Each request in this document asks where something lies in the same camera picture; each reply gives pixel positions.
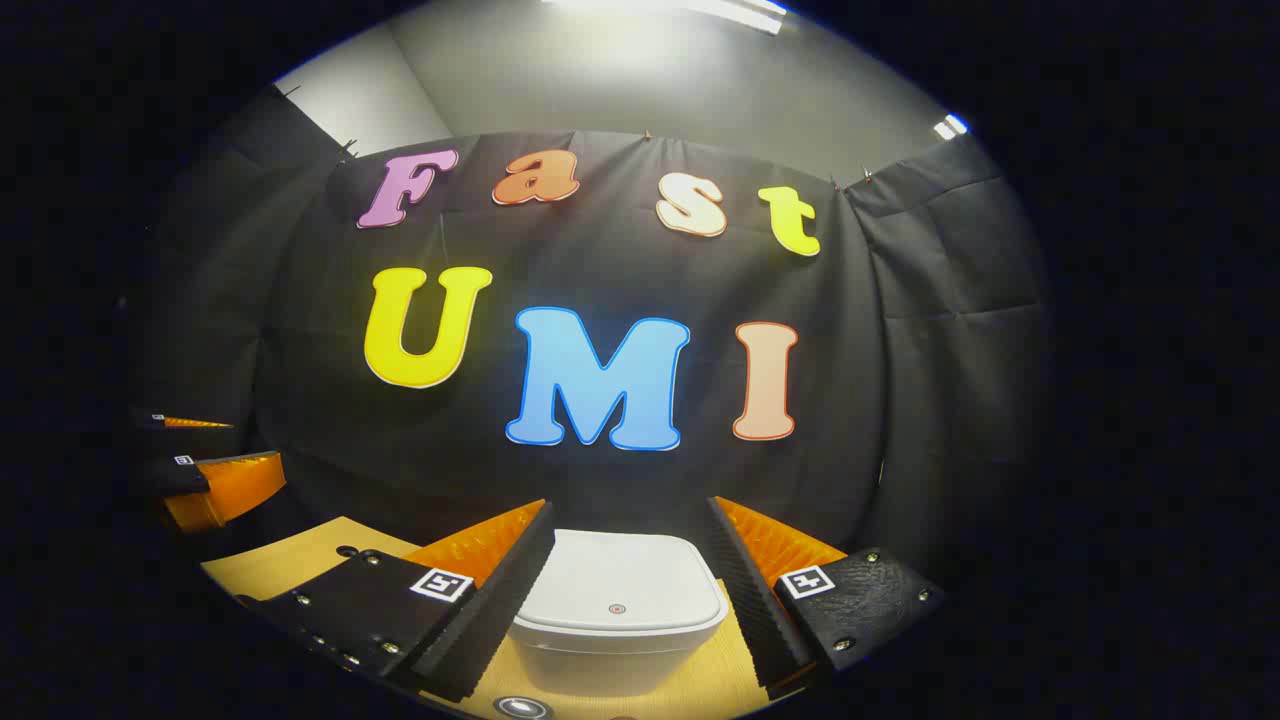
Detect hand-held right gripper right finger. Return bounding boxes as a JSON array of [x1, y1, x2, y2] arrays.
[[706, 495, 946, 701]]

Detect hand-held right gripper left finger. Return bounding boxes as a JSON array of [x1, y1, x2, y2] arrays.
[[235, 500, 557, 704]]

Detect white desktop garbage bin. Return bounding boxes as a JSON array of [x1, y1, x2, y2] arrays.
[[508, 528, 729, 698]]

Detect wooden desktop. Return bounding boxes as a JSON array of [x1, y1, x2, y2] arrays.
[[200, 515, 801, 720]]

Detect black backdrop cloth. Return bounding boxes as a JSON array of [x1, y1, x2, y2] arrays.
[[130, 85, 1051, 601]]

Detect long ceiling light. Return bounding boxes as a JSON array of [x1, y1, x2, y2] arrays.
[[545, 0, 788, 36]]

